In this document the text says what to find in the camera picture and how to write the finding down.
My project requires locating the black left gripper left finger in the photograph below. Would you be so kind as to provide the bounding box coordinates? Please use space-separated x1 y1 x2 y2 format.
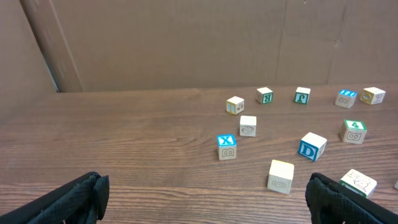
1 172 109 224

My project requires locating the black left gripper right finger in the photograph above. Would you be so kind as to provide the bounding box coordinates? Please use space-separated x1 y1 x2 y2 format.
305 173 397 224

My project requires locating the green-edged picture wooden block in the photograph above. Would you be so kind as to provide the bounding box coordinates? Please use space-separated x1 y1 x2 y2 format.
340 169 377 198

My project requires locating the yellow-top wooden block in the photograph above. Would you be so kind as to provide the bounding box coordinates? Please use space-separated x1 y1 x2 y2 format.
267 159 294 194

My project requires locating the blue D wooden block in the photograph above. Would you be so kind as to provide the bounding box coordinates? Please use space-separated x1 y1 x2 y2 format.
298 132 327 161

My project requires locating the green 4 wooden block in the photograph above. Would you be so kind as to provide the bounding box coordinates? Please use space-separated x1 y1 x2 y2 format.
339 119 368 144

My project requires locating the blue-top wooden block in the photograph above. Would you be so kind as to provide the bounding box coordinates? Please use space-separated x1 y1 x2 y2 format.
335 90 358 108

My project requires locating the green J wooden block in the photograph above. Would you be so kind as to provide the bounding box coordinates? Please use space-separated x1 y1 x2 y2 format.
294 87 311 105

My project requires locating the plain globe wooden block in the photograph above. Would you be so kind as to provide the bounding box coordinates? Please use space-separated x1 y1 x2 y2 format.
239 115 257 137

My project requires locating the yellow O wooden block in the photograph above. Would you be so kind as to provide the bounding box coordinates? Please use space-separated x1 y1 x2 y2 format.
360 87 386 105

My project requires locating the blue X wooden block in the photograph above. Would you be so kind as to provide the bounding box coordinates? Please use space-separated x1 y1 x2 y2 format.
216 134 237 160

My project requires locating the green K wooden block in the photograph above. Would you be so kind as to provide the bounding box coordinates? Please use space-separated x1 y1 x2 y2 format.
256 87 274 105

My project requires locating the yellow-edged wooden block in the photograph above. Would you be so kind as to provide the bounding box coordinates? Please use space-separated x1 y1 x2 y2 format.
226 96 244 115

